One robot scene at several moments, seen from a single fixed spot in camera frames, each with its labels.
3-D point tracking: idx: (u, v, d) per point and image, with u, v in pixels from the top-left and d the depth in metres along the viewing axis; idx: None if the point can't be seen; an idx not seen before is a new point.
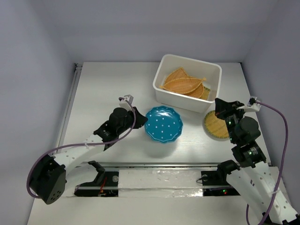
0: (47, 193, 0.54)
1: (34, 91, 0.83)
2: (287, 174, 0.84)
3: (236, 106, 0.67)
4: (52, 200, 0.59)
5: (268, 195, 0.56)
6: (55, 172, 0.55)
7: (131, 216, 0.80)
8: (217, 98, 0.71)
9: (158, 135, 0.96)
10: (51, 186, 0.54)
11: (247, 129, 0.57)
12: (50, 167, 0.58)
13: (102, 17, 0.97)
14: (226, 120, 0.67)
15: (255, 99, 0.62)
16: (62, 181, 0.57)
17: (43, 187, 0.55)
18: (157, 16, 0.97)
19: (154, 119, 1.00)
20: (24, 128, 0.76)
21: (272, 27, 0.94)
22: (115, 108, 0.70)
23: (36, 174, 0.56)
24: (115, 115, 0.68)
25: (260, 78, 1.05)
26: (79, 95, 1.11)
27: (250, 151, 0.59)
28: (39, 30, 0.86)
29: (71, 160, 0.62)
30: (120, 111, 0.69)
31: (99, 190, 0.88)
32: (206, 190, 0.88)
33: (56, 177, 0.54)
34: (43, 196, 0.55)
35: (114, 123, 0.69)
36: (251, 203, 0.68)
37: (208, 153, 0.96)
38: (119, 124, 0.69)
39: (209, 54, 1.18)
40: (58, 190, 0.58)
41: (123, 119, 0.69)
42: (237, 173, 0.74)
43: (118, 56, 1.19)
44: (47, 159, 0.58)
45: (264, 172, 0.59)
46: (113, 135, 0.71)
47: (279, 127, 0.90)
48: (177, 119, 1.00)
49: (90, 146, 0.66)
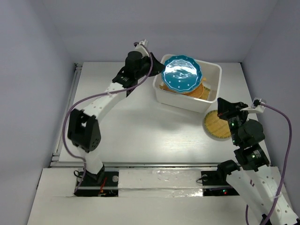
0: (87, 142, 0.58)
1: (34, 91, 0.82)
2: (287, 174, 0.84)
3: (240, 107, 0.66)
4: (93, 146, 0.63)
5: (270, 199, 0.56)
6: (89, 123, 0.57)
7: (131, 216, 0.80)
8: (221, 99, 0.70)
9: (175, 84, 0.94)
10: (89, 135, 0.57)
11: (251, 131, 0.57)
12: (83, 118, 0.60)
13: (102, 16, 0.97)
14: (229, 121, 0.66)
15: (259, 101, 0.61)
16: (98, 128, 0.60)
17: (82, 137, 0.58)
18: (157, 16, 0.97)
19: (172, 69, 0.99)
20: (24, 128, 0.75)
21: (272, 27, 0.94)
22: (129, 53, 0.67)
23: (72, 127, 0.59)
24: (131, 59, 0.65)
25: (260, 78, 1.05)
26: (79, 95, 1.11)
27: (253, 154, 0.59)
28: (39, 29, 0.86)
29: (99, 109, 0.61)
30: (135, 55, 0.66)
31: (99, 190, 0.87)
32: (206, 190, 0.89)
33: (91, 126, 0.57)
34: (85, 145, 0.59)
35: (132, 66, 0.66)
36: (250, 204, 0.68)
37: (208, 153, 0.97)
38: (137, 68, 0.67)
39: (209, 54, 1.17)
40: (96, 137, 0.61)
41: (140, 61, 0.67)
42: (237, 174, 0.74)
43: (118, 56, 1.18)
44: (78, 112, 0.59)
45: (267, 176, 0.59)
46: (132, 81, 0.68)
47: (279, 127, 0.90)
48: (197, 71, 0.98)
49: (113, 95, 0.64)
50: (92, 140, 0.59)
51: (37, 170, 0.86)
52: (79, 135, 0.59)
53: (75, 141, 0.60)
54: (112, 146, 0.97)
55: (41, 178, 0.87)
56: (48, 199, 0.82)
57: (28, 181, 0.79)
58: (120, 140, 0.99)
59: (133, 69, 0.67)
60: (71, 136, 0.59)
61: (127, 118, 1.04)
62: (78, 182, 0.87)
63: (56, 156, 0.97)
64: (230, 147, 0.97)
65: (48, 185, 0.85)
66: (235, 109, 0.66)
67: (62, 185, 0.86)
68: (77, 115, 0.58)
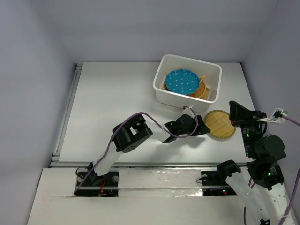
0: (126, 144, 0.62)
1: (34, 91, 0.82)
2: (287, 174, 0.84)
3: (257, 117, 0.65)
4: (126, 152, 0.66)
5: (277, 217, 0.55)
6: (143, 131, 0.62)
7: (130, 216, 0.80)
8: (238, 105, 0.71)
9: (178, 90, 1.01)
10: (134, 141, 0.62)
11: (271, 151, 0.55)
12: (138, 126, 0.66)
13: (103, 16, 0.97)
14: (244, 131, 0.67)
15: (281, 112, 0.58)
16: (143, 140, 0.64)
17: (126, 138, 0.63)
18: (157, 16, 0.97)
19: (174, 80, 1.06)
20: (24, 127, 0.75)
21: (272, 26, 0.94)
22: (184, 115, 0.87)
23: (127, 125, 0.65)
24: (181, 120, 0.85)
25: (260, 78, 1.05)
26: (78, 95, 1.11)
27: (270, 172, 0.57)
28: (39, 29, 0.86)
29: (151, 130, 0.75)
30: (186, 118, 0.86)
31: (99, 190, 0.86)
32: (206, 190, 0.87)
33: (142, 135, 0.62)
34: (122, 145, 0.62)
35: (178, 125, 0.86)
36: (249, 206, 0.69)
37: (209, 153, 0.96)
38: (181, 128, 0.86)
39: (209, 54, 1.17)
40: (133, 146, 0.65)
41: (187, 124, 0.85)
42: (237, 176, 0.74)
43: (118, 56, 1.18)
44: (140, 118, 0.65)
45: (279, 194, 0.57)
46: (174, 132, 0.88)
47: (278, 127, 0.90)
48: (195, 78, 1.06)
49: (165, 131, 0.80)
50: (130, 146, 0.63)
51: (37, 171, 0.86)
52: (129, 136, 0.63)
53: (117, 135, 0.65)
54: None
55: (41, 178, 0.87)
56: (48, 199, 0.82)
57: (28, 181, 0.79)
58: None
59: (179, 127, 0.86)
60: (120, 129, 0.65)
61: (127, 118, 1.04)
62: (78, 182, 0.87)
63: (56, 156, 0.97)
64: (230, 148, 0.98)
65: (48, 185, 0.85)
66: (251, 119, 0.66)
67: (62, 185, 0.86)
68: (138, 120, 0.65)
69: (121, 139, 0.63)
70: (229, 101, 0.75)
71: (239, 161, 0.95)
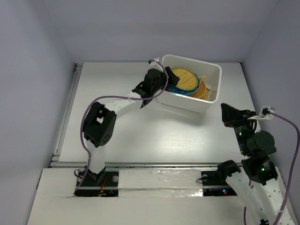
0: (99, 136, 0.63)
1: (33, 91, 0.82)
2: (286, 174, 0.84)
3: (247, 116, 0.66)
4: (103, 143, 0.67)
5: (274, 213, 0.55)
6: (107, 118, 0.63)
7: (129, 216, 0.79)
8: (227, 105, 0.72)
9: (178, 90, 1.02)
10: (104, 130, 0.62)
11: (262, 145, 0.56)
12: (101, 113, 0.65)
13: (102, 15, 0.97)
14: (236, 130, 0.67)
15: (268, 108, 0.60)
16: (113, 124, 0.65)
17: (97, 130, 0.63)
18: (157, 16, 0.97)
19: None
20: (24, 126, 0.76)
21: (271, 27, 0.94)
22: (149, 71, 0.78)
23: (90, 118, 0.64)
24: (149, 77, 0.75)
25: (259, 77, 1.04)
26: (78, 95, 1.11)
27: (263, 167, 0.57)
28: (39, 28, 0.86)
29: (118, 108, 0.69)
30: (153, 73, 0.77)
31: (99, 189, 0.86)
32: (206, 190, 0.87)
33: (108, 122, 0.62)
34: (94, 138, 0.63)
35: (149, 83, 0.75)
36: (248, 206, 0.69)
37: (208, 153, 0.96)
38: (153, 85, 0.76)
39: (209, 55, 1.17)
40: (108, 134, 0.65)
41: (157, 79, 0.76)
42: (238, 176, 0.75)
43: (117, 55, 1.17)
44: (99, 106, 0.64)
45: (274, 190, 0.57)
46: (148, 94, 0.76)
47: (277, 126, 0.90)
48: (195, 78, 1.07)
49: (132, 101, 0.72)
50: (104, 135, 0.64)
51: (37, 171, 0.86)
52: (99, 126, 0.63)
53: (87, 132, 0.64)
54: (113, 146, 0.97)
55: (41, 178, 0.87)
56: (48, 199, 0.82)
57: (28, 181, 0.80)
58: (120, 140, 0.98)
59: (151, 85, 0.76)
60: (85, 127, 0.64)
61: (127, 118, 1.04)
62: (78, 182, 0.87)
63: (56, 156, 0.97)
64: (229, 148, 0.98)
65: (48, 185, 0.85)
66: (242, 118, 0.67)
67: (62, 185, 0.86)
68: (98, 108, 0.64)
69: (91, 133, 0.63)
70: (221, 104, 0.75)
71: (239, 161, 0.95)
